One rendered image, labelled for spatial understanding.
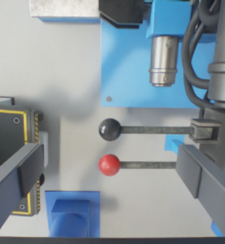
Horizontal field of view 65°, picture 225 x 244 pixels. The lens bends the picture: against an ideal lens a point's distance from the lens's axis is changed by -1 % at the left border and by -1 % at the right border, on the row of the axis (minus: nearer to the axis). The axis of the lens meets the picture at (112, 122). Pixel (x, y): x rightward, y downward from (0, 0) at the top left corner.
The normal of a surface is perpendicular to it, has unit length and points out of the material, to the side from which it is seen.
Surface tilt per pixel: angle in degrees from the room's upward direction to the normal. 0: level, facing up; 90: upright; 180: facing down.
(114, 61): 0
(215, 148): 90
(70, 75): 0
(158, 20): 0
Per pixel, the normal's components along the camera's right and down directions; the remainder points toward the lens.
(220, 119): -1.00, -0.01
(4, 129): 0.01, 0.26
